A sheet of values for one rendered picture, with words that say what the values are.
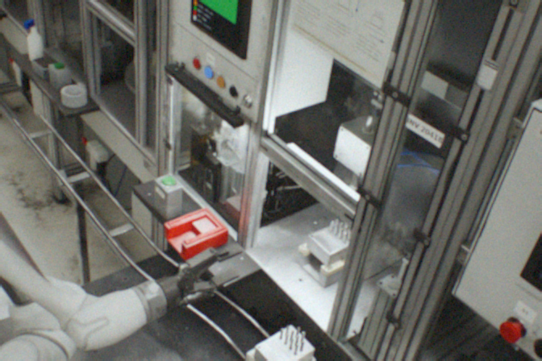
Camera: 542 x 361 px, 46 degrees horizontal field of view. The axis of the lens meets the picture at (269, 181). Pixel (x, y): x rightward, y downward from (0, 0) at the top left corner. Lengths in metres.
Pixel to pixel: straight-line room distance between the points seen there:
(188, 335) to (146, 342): 0.13
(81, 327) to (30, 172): 2.44
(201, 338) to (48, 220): 1.64
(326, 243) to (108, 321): 0.72
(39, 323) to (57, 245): 1.59
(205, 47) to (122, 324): 0.80
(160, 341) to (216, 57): 0.87
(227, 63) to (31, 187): 2.16
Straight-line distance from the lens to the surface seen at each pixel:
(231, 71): 1.74
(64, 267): 3.23
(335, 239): 1.90
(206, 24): 1.75
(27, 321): 1.80
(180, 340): 2.04
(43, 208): 3.57
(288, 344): 1.74
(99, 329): 1.46
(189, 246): 1.91
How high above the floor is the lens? 2.28
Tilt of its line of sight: 37 degrees down
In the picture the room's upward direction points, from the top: 8 degrees clockwise
